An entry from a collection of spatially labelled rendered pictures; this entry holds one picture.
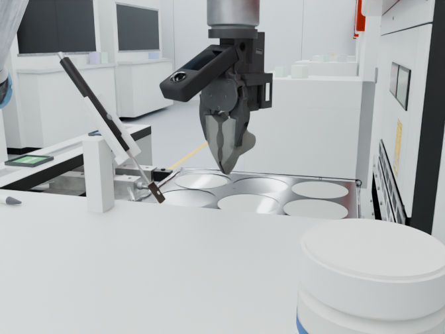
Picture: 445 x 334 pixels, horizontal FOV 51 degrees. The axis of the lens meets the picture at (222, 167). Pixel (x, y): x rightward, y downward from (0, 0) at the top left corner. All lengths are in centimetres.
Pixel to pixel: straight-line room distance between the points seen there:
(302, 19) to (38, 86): 502
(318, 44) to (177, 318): 835
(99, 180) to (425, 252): 39
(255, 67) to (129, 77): 645
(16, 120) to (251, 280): 502
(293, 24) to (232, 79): 802
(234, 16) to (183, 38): 849
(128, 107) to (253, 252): 678
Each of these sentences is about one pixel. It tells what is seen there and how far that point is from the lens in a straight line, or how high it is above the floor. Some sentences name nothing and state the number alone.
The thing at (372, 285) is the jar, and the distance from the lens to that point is 21.
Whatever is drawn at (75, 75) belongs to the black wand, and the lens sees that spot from 55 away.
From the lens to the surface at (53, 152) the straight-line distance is 93.
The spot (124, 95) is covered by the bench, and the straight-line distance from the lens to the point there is 720.
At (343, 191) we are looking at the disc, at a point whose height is 90.
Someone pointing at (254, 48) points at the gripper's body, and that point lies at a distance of 71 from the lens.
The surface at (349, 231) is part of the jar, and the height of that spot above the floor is 106.
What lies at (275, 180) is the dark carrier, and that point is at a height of 90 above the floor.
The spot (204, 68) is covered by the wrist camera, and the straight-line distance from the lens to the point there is 63.
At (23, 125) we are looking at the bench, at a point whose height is 31.
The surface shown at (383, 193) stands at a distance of 72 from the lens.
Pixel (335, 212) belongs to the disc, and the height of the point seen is 90.
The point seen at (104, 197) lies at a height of 98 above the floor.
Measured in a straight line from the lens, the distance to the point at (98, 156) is 54.
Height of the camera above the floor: 115
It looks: 15 degrees down
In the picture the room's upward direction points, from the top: straight up
